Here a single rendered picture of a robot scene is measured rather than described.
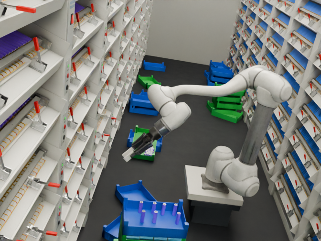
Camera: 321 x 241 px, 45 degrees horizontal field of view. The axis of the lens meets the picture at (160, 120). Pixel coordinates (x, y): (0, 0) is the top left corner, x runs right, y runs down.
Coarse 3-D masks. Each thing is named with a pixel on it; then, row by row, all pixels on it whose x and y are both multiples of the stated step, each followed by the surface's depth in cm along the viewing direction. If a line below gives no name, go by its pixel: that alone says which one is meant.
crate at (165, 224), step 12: (132, 204) 197; (144, 204) 197; (156, 204) 198; (168, 204) 199; (180, 204) 197; (132, 216) 192; (168, 216) 196; (180, 216) 198; (132, 228) 178; (144, 228) 179; (156, 228) 179; (168, 228) 180; (180, 228) 190
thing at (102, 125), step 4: (108, 104) 282; (108, 108) 283; (112, 108) 283; (104, 112) 277; (108, 112) 280; (108, 116) 275; (100, 120) 264; (104, 120) 267; (100, 124) 259; (104, 124) 262; (100, 128) 255; (104, 128) 258; (100, 132) 250; (100, 136) 246; (96, 140) 240; (96, 144) 227
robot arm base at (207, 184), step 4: (204, 176) 259; (204, 180) 258; (208, 180) 255; (204, 184) 256; (208, 184) 255; (212, 184) 253; (216, 184) 253; (220, 184) 253; (224, 184) 255; (204, 188) 253; (208, 188) 254; (212, 188) 253; (216, 188) 254; (220, 188) 254; (224, 188) 254; (224, 192) 254; (228, 192) 253
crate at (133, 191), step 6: (126, 186) 277; (132, 186) 280; (138, 186) 283; (120, 192) 277; (126, 192) 278; (132, 192) 280; (138, 192) 281; (144, 192) 279; (120, 198) 268; (132, 198) 273; (138, 198) 274; (144, 198) 275; (150, 198) 272
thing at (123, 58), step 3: (123, 54) 338; (126, 54) 338; (120, 57) 337; (123, 57) 339; (126, 57) 339; (120, 60) 330; (123, 60) 336; (126, 60) 340; (120, 63) 324; (123, 63) 324; (120, 66) 319; (123, 66) 323; (120, 69) 313; (120, 72) 301; (117, 78) 284
